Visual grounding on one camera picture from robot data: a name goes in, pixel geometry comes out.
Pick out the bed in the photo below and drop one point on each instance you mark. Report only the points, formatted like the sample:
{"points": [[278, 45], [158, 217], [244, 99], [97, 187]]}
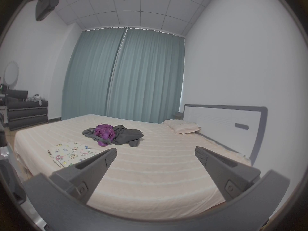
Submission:
{"points": [[156, 165]]}

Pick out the black chest of drawers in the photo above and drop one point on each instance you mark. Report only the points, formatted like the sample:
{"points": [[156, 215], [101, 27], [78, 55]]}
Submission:
{"points": [[26, 117]]}

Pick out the white printed pyjama top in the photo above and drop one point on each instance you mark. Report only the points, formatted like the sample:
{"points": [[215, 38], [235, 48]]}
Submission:
{"points": [[69, 154]]}

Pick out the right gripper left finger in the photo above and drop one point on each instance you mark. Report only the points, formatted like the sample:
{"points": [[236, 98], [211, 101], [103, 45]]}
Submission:
{"points": [[81, 177]]}

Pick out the round white mirror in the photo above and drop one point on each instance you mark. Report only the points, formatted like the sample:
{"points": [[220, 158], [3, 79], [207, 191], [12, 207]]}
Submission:
{"points": [[11, 73]]}

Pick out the small grey white clothes pile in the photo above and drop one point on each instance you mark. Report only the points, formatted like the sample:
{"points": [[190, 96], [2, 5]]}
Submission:
{"points": [[36, 99]]}

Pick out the cream pillow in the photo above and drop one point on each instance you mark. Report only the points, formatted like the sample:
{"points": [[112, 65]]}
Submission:
{"points": [[182, 126]]}

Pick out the pile of clothes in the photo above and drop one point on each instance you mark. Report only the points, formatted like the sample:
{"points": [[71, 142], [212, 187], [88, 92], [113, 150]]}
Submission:
{"points": [[120, 135]]}

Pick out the grey white bedside table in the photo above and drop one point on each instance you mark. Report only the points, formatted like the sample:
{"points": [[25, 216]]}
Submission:
{"points": [[178, 115]]}

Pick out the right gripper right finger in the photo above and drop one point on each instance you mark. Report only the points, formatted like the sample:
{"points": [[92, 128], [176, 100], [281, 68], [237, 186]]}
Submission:
{"points": [[228, 174]]}

